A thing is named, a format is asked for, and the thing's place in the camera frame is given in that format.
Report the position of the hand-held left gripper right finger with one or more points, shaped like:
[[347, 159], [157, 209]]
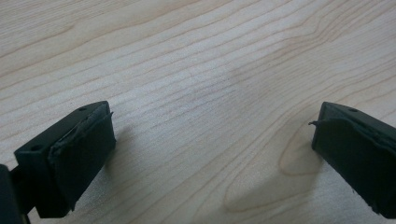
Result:
[[358, 149]]

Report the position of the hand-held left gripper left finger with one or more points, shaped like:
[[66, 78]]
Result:
[[71, 155]]

